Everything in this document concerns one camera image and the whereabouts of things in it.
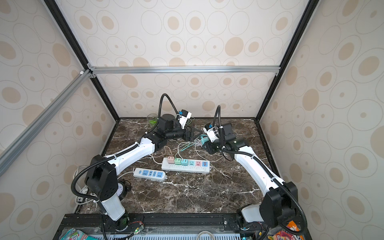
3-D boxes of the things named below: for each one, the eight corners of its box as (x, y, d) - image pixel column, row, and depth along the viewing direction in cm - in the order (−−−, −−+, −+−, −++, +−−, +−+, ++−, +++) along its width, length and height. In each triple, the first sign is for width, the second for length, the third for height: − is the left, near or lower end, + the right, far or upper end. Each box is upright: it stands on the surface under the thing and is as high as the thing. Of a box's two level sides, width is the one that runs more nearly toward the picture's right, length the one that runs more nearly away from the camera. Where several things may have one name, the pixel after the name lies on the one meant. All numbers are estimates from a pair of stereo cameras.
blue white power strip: (133, 177, 91) (131, 175, 88) (136, 170, 94) (135, 167, 91) (166, 181, 89) (165, 179, 87) (168, 173, 93) (167, 171, 90)
